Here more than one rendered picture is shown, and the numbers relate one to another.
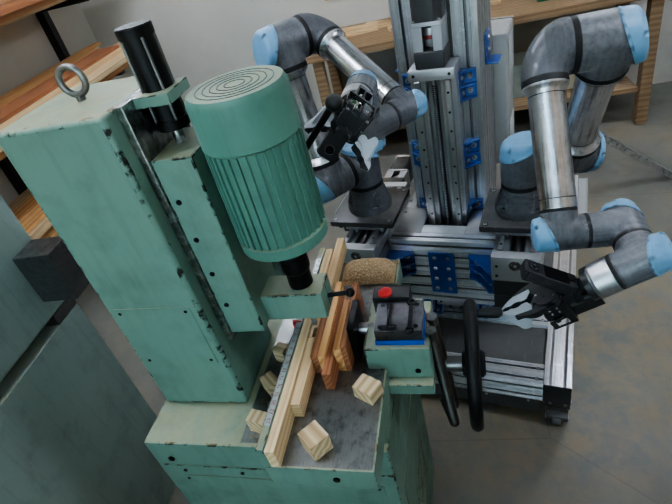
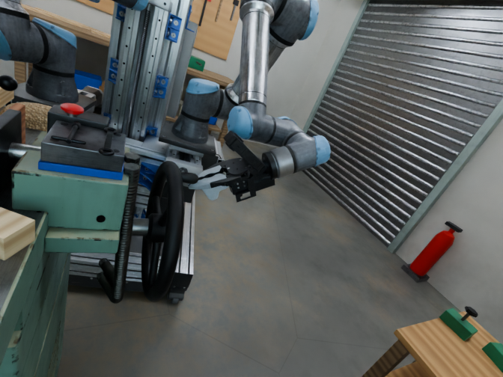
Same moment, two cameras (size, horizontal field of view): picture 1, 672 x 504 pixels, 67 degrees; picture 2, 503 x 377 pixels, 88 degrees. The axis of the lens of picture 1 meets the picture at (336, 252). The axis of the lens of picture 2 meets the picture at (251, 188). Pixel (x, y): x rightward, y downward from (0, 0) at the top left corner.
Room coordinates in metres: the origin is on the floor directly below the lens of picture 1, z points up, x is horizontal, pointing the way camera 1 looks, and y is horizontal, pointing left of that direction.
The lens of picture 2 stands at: (0.35, 0.02, 1.18)
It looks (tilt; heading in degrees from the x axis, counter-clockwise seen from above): 25 degrees down; 309
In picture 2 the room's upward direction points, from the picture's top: 23 degrees clockwise
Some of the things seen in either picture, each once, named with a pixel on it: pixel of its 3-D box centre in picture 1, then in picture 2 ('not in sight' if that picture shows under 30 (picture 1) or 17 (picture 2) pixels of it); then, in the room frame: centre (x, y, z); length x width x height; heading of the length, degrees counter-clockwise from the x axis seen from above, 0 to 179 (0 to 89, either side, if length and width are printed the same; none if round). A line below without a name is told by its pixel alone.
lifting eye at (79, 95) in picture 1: (72, 82); not in sight; (0.95, 0.36, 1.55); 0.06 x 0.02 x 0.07; 71
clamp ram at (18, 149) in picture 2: (370, 328); (31, 153); (0.79, -0.03, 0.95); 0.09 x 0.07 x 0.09; 161
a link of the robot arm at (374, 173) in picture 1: (359, 162); (53, 46); (1.50, -0.15, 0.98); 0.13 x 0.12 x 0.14; 117
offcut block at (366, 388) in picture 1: (367, 389); (1, 232); (0.66, 0.01, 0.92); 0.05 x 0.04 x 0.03; 42
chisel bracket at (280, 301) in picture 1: (298, 298); not in sight; (0.86, 0.11, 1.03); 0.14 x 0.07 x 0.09; 71
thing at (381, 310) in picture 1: (397, 312); (87, 138); (0.77, -0.09, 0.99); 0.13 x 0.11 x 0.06; 161
